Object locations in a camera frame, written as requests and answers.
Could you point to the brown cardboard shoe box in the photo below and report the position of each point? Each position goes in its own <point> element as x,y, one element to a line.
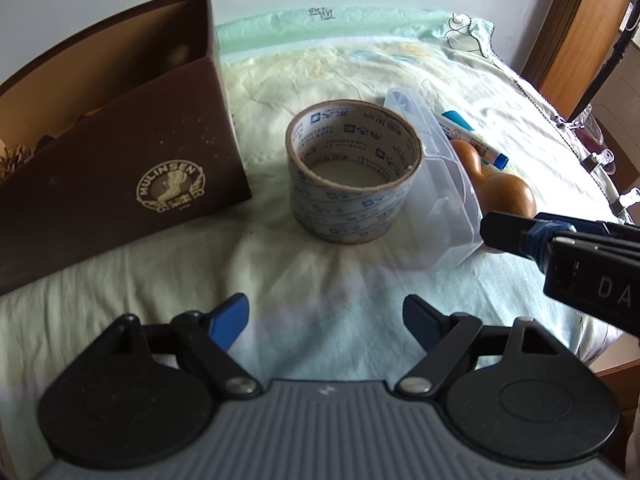
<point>124,130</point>

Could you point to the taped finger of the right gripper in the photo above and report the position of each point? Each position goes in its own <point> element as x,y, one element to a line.
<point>520,236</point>

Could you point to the clear plastic container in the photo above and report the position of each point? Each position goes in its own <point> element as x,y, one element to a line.
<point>439,225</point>

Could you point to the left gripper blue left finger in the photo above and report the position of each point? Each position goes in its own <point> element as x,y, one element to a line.
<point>203,344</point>

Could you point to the brown wooden massager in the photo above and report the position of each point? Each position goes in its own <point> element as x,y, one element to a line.
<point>495,190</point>

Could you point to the blue white marker pen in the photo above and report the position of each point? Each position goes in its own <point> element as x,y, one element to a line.
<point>456,128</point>

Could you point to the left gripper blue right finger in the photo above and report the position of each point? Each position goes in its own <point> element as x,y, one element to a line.
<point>447,341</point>

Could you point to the large packing tape roll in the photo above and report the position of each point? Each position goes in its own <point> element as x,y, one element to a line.
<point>351,166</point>

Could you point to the metal binder clip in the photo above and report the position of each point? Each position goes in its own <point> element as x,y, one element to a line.
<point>622,203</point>
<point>604,160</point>

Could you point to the wooden bed headboard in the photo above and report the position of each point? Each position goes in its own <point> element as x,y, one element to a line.
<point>570,49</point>

